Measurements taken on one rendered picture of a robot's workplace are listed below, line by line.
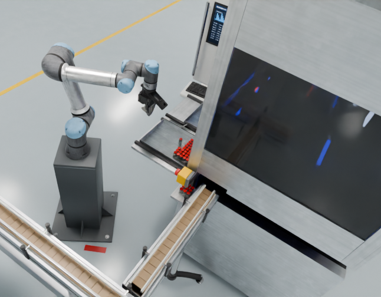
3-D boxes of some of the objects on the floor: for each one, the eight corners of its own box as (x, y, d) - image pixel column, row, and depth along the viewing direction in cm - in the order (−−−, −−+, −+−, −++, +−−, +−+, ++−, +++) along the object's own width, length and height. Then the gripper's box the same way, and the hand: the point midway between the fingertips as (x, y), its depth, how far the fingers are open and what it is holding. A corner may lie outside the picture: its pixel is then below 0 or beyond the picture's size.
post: (177, 245, 262) (265, -41, 109) (173, 251, 259) (258, -37, 105) (170, 240, 264) (248, -48, 111) (166, 246, 260) (240, -44, 107)
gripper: (147, 78, 187) (145, 107, 203) (137, 86, 181) (135, 114, 197) (160, 85, 185) (156, 114, 200) (150, 93, 179) (147, 121, 195)
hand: (150, 114), depth 197 cm, fingers closed
